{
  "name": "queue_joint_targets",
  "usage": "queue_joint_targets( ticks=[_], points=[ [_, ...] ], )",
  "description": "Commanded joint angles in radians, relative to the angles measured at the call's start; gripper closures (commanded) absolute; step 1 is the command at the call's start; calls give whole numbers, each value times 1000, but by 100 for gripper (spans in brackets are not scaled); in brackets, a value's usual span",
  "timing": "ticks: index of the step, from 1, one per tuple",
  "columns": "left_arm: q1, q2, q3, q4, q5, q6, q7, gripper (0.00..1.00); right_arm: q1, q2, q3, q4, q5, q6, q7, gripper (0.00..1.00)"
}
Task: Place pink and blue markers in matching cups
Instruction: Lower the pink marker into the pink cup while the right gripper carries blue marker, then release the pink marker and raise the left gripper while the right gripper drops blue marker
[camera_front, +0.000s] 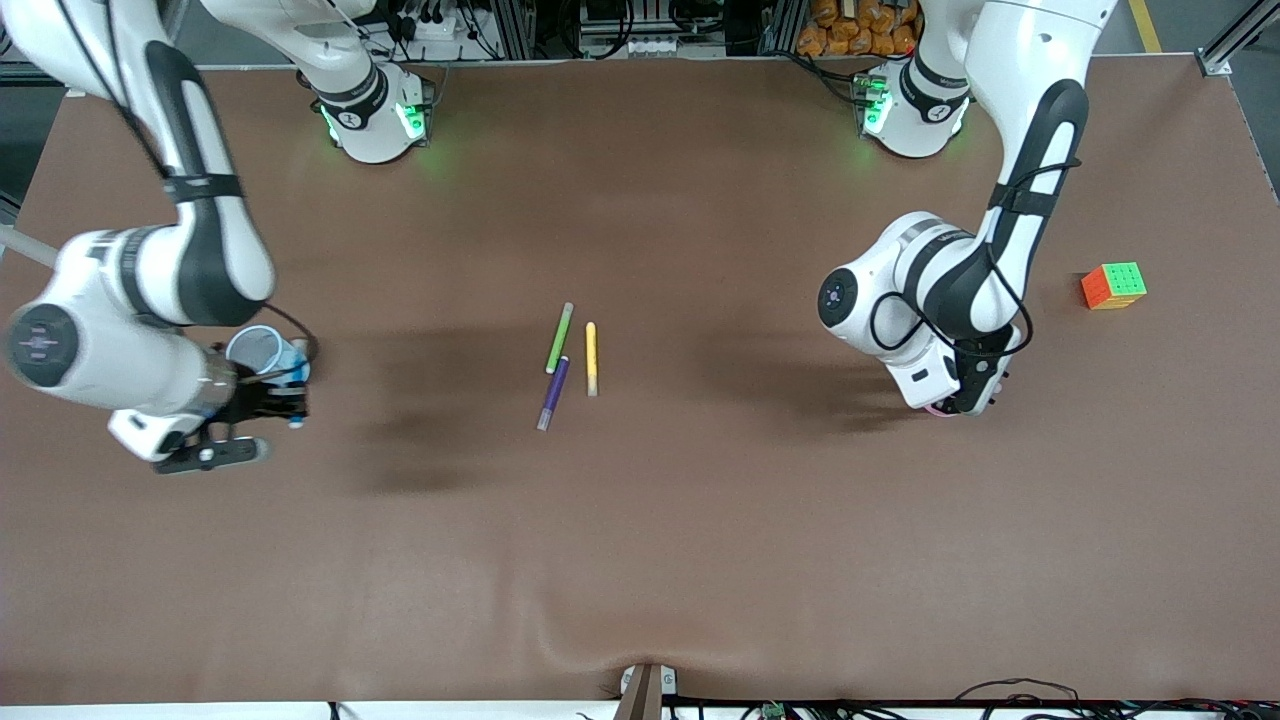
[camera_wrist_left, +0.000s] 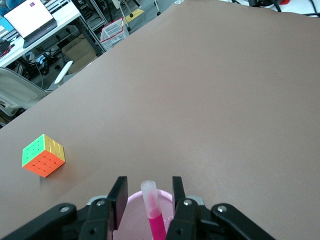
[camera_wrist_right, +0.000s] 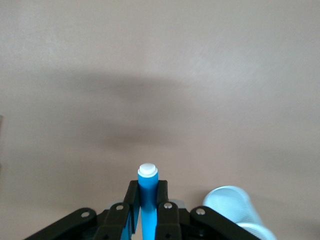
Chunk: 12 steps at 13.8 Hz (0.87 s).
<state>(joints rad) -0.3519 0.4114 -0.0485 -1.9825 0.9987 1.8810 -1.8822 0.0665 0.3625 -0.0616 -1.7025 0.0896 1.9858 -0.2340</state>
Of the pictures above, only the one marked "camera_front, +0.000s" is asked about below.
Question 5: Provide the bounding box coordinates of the blue mesh cup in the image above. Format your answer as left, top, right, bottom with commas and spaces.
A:
226, 325, 311, 386

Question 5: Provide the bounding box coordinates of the colourful puzzle cube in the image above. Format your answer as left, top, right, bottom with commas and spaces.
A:
1081, 262, 1148, 311

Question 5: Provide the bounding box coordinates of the purple marker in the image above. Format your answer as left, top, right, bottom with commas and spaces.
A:
536, 355, 571, 432

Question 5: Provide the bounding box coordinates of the green marker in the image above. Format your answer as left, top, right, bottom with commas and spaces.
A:
545, 302, 575, 375

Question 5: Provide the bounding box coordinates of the orange packaged goods pile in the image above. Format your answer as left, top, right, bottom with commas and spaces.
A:
797, 0, 921, 57

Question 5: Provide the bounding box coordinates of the black cable bundle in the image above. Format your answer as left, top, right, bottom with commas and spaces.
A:
950, 678, 1280, 720

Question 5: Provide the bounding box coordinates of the aluminium frame profile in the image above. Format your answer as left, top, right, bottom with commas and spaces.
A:
1197, 0, 1280, 78

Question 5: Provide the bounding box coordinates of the metal table edge bracket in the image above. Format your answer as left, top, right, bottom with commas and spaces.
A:
618, 663, 679, 720

